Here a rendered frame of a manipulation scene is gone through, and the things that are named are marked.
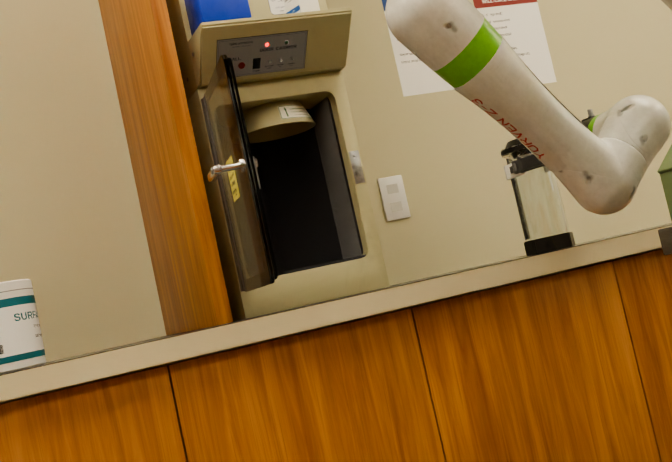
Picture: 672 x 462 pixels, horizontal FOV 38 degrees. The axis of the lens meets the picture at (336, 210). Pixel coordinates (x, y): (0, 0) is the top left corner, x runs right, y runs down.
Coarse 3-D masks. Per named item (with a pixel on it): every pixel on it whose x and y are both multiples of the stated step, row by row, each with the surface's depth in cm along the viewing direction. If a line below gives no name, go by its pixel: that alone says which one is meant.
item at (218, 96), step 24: (216, 72) 175; (216, 96) 180; (216, 120) 185; (240, 120) 166; (216, 144) 191; (240, 144) 166; (240, 192) 175; (240, 216) 180; (240, 240) 185; (264, 240) 164; (240, 264) 191; (264, 264) 166
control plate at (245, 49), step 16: (288, 32) 196; (304, 32) 198; (224, 48) 192; (240, 48) 194; (256, 48) 195; (272, 48) 197; (288, 48) 198; (304, 48) 200; (272, 64) 199; (288, 64) 201; (304, 64) 202
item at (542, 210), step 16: (512, 160) 202; (528, 176) 200; (544, 176) 199; (528, 192) 200; (544, 192) 199; (560, 192) 202; (528, 208) 200; (544, 208) 199; (560, 208) 200; (528, 224) 200; (544, 224) 199; (560, 224) 199; (528, 240) 201
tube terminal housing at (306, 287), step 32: (256, 0) 205; (320, 0) 210; (192, 96) 201; (256, 96) 202; (288, 96) 204; (320, 96) 211; (352, 128) 208; (352, 192) 209; (224, 224) 196; (224, 256) 200; (288, 288) 198; (320, 288) 200; (352, 288) 202
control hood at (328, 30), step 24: (216, 24) 189; (240, 24) 191; (264, 24) 193; (288, 24) 195; (312, 24) 197; (336, 24) 200; (192, 48) 195; (216, 48) 192; (312, 48) 201; (336, 48) 203; (288, 72) 202; (312, 72) 205
